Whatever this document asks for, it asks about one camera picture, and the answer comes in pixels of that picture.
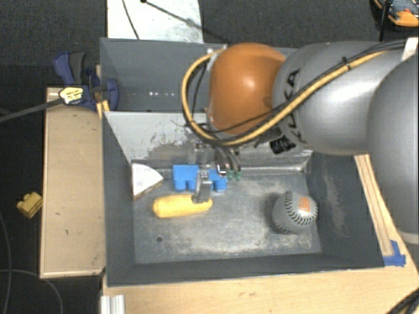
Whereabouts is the pale wood flat board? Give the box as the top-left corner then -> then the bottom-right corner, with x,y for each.
39,86 -> 107,279

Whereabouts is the yellow toy corn cob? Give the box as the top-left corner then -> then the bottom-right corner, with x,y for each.
151,193 -> 214,219

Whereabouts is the grey baseball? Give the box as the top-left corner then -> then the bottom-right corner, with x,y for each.
271,190 -> 319,236

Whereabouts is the blue toy block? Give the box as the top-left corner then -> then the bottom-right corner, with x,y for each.
172,164 -> 228,193

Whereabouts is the black cylinder on white bracket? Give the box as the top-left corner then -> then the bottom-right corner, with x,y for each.
268,135 -> 297,155

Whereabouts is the white and brown wedge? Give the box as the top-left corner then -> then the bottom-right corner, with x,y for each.
131,162 -> 165,202

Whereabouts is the grey metal bin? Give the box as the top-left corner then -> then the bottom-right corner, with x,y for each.
99,37 -> 386,288

